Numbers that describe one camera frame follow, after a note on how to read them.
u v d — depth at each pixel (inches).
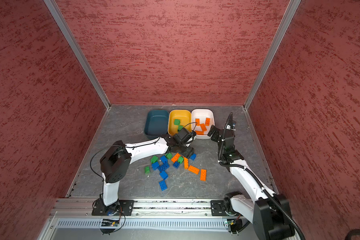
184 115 43.9
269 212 15.8
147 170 33.6
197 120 43.2
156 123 42.2
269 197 16.3
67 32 31.3
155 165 34.4
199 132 40.7
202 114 43.6
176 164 35.3
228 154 24.2
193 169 34.3
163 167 34.6
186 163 34.4
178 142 27.2
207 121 42.7
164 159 35.3
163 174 33.5
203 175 33.5
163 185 31.8
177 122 43.3
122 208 29.0
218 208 29.2
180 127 42.9
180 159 35.3
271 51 34.4
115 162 20.2
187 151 31.2
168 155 35.5
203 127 41.9
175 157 36.2
